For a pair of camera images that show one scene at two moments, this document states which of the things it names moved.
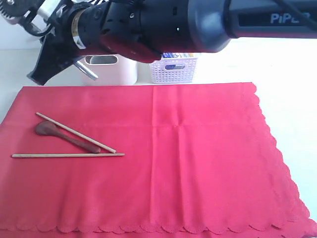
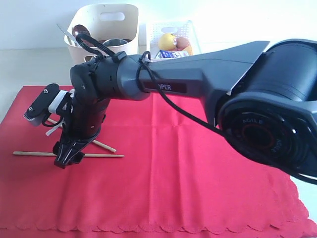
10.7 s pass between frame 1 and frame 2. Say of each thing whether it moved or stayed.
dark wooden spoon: moved
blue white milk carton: stayed
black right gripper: moved
